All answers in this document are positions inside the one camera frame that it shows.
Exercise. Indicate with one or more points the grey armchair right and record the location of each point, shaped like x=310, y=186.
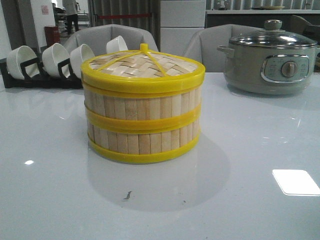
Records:
x=203, y=45

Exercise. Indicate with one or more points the person in background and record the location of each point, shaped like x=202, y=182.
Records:
x=71, y=12

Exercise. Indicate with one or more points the white bowl far left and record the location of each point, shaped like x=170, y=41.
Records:
x=16, y=57

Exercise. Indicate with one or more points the red barrier belt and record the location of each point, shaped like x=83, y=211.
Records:
x=140, y=20

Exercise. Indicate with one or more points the red cabinet box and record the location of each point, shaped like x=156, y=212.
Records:
x=52, y=35

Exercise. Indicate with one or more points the white cabinet column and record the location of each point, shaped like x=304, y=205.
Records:
x=179, y=21

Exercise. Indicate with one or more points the dark counter sideboard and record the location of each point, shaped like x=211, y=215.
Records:
x=256, y=18

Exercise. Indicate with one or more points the white bowl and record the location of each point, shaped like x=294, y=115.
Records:
x=16, y=57
x=116, y=45
x=78, y=56
x=52, y=56

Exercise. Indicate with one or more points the white bowl far right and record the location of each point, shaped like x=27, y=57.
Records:
x=116, y=45

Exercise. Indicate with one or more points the black dish rack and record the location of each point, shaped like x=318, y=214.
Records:
x=66, y=80

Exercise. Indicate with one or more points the woven bamboo steamer lid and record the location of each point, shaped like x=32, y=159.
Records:
x=142, y=73

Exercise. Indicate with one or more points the bamboo steamer tray yellow rim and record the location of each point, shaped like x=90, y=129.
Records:
x=109, y=111

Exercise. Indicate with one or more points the grey electric cooking pot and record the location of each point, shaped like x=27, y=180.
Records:
x=270, y=61

